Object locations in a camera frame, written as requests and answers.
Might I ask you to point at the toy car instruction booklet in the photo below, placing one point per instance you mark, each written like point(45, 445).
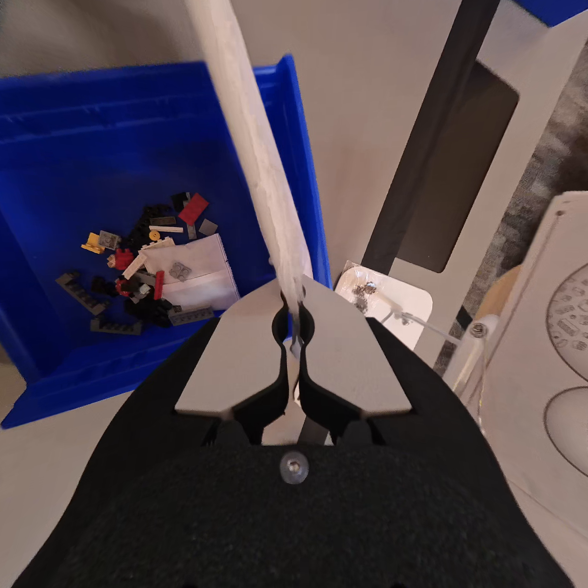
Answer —
point(528, 344)

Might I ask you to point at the white brick-print paper bag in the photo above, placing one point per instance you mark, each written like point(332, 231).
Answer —
point(248, 115)

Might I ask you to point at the pile of toy bricks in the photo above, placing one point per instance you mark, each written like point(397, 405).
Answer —
point(151, 216)

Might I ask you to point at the long blue storage bin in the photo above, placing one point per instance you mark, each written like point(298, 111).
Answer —
point(556, 9)

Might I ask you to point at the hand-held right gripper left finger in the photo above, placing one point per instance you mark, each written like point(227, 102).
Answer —
point(229, 367)

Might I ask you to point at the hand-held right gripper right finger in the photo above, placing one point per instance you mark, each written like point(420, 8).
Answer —
point(353, 367)

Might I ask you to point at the short blue storage bin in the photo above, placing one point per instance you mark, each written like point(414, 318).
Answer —
point(69, 138)

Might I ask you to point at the small clear plastic parts bag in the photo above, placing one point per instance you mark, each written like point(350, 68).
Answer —
point(365, 289)

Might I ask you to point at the black desk mat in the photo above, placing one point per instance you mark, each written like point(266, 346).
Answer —
point(459, 160)

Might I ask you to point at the white book stand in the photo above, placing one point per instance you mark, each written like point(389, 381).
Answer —
point(409, 298)

